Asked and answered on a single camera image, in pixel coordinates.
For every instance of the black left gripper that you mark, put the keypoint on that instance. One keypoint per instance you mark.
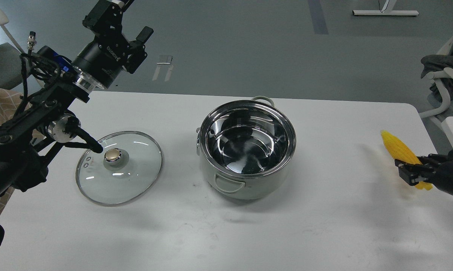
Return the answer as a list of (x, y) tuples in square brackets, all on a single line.
[(110, 53)]

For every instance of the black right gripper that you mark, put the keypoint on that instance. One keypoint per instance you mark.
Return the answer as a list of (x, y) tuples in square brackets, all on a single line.
[(434, 169)]

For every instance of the yellow plastic corn cob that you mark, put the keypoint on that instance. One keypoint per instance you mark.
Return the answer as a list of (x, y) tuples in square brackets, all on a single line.
[(397, 149)]

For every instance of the glass pot lid gold knob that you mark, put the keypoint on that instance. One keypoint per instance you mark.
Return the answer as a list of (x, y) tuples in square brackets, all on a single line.
[(128, 166)]

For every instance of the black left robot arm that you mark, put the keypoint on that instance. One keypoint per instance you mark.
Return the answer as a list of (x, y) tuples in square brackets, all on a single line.
[(42, 124)]

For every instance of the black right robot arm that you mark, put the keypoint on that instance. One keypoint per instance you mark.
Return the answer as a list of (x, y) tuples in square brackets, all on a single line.
[(432, 169)]

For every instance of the pale green steel pot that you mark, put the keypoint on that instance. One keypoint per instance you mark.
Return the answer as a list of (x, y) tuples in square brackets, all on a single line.
[(245, 147)]

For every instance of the grey office chair left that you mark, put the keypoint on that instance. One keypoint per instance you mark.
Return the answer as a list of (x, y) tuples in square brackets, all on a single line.
[(10, 65)]

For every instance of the beige checkered cloth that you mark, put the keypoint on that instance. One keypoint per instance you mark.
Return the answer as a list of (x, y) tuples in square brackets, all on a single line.
[(0, 109)]

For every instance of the white desk leg base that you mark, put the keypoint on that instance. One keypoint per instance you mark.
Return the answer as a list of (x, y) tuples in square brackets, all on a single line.
[(386, 10)]

